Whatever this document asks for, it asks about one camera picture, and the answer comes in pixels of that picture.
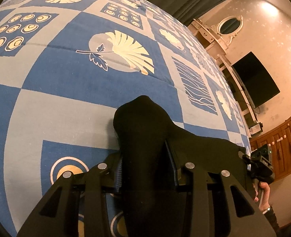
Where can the white vanity dresser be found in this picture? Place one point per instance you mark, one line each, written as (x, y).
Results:
(209, 35)

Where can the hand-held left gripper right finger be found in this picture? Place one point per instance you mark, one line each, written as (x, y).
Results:
(172, 164)

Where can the black pants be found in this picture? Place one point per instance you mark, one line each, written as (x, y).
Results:
(148, 148)

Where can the white television stand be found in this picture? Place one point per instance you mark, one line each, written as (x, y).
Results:
(244, 103)

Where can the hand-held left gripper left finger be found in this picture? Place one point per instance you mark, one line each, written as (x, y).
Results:
(117, 175)

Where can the black television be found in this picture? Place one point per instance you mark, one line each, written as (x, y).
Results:
(255, 79)

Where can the blue patterned bedsheet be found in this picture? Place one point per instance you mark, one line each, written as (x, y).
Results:
(61, 79)

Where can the oval vanity mirror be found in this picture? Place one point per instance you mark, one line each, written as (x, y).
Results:
(230, 24)

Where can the wooden cabinet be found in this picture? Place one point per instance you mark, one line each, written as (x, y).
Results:
(279, 148)

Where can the person's right forearm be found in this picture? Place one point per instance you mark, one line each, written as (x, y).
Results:
(271, 221)

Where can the person's right hand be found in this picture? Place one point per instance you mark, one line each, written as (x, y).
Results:
(265, 196)

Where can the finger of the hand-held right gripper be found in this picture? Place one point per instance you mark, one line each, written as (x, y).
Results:
(245, 161)

